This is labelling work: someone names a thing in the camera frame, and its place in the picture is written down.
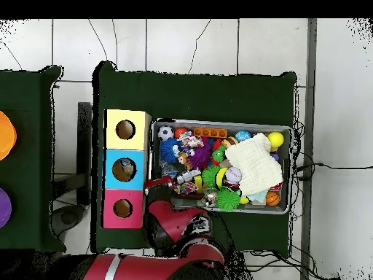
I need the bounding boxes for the crushed drink can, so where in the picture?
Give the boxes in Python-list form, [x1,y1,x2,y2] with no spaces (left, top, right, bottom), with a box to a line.
[201,188,219,207]

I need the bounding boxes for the green puffer ball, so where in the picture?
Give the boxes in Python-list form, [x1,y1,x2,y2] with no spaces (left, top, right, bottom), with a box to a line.
[216,187,242,212]

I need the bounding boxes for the cream waffle cloth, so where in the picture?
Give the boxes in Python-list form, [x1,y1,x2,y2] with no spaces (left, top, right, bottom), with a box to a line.
[224,133,284,197]

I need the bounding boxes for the orange basketball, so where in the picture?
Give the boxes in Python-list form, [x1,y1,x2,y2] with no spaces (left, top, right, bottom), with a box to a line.
[265,190,281,206]

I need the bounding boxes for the wooden box with three holes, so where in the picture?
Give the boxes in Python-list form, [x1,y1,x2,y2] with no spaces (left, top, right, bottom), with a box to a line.
[100,109,152,230]

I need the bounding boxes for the blue puffer ball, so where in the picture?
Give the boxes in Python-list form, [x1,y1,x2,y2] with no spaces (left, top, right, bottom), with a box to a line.
[159,137,181,164]

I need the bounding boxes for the soccer ball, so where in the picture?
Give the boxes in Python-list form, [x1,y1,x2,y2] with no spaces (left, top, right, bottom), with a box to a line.
[157,125,175,141]

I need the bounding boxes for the purple spiky toy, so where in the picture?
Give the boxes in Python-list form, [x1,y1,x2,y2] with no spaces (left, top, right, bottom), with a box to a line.
[187,142,212,171]

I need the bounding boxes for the white baseball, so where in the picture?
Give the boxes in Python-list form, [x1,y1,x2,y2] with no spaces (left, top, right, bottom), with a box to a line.
[224,166,243,184]

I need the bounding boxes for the dark green table cloth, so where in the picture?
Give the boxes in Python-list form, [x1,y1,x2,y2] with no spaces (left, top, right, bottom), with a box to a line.
[90,60,298,254]
[0,65,67,252]

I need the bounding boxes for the purple round object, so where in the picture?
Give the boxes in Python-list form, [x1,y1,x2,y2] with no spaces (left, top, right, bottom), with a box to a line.
[0,187,13,229]

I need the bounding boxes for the orange round object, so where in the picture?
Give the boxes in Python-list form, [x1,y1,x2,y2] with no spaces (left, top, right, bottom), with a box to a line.
[0,110,17,162]

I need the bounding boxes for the silver wire mesh bin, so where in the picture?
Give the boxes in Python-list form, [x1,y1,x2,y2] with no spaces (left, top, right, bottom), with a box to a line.
[147,117,293,216]

